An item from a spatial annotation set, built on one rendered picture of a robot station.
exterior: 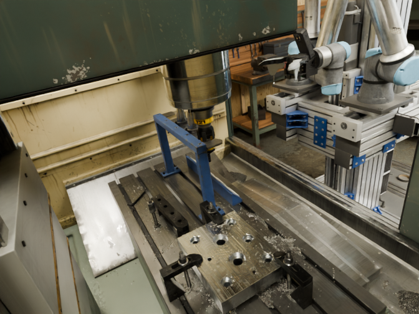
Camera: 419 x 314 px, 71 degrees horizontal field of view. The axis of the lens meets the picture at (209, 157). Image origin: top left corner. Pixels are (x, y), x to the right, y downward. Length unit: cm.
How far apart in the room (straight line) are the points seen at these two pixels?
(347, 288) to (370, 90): 88
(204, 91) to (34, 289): 47
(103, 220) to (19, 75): 124
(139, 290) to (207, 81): 102
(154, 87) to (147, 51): 123
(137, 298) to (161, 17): 113
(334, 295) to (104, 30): 86
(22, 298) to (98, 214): 118
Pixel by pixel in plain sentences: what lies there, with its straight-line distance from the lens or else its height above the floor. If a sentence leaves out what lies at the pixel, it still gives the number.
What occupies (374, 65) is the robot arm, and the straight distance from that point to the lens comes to 148.
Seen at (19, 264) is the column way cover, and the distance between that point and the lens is 51.
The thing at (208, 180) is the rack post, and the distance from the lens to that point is 112.
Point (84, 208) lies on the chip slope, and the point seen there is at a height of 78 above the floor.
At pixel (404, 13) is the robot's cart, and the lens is 187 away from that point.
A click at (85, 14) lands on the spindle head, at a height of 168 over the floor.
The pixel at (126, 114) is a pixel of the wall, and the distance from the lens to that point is 175.
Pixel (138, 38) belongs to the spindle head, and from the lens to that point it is 54.
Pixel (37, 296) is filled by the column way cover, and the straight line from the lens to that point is 56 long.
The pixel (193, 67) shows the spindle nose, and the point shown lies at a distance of 64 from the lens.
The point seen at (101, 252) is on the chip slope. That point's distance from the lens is 160.
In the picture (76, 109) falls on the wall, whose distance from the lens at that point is 170.
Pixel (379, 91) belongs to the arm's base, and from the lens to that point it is 153.
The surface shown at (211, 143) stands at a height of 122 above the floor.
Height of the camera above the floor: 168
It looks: 28 degrees down
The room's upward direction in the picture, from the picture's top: 9 degrees counter-clockwise
